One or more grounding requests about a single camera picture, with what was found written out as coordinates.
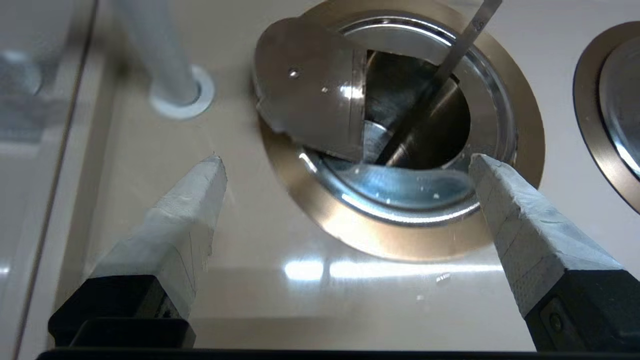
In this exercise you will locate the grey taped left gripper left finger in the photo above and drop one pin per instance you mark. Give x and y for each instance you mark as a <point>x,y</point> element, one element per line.
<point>160,240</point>

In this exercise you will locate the hinged steel lid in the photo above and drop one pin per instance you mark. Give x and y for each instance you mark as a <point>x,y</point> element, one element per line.
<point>310,90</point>

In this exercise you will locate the steel lid with triangle mark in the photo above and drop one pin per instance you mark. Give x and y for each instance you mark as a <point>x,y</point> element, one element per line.
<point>625,110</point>

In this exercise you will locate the white slanted pole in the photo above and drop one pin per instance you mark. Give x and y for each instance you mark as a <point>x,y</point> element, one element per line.
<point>160,55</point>

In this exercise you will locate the brass ringed counter well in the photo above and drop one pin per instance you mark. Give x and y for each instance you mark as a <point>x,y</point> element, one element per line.
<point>530,125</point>
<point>585,115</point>

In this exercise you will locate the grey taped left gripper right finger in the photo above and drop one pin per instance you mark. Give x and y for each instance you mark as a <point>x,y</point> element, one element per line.
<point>540,250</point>

